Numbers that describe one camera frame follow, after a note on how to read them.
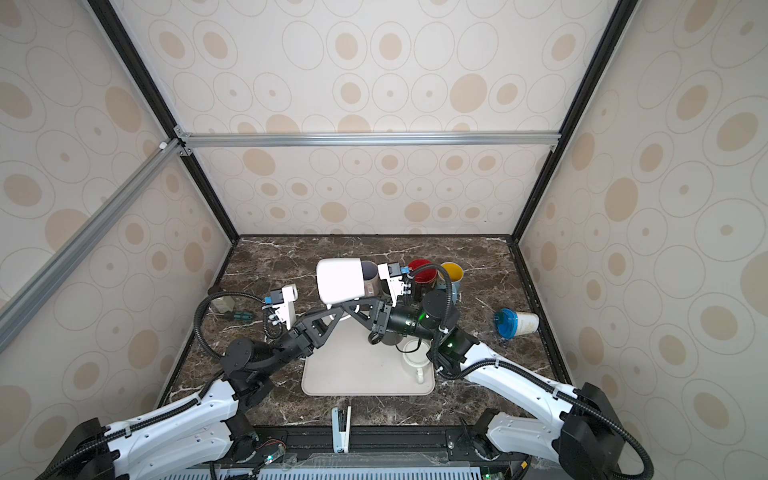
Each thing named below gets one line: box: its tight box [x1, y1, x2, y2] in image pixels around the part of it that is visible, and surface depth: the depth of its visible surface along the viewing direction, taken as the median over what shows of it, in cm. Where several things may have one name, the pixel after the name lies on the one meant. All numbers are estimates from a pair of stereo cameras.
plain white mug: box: [402, 339, 431, 385], surface depth 81 cm
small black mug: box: [368, 330, 403, 345], surface depth 91 cm
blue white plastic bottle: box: [494, 308, 540, 339], surface depth 91 cm
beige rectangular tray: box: [301, 314, 435, 396], surface depth 88 cm
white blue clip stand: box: [331, 406, 352, 453], surface depth 75 cm
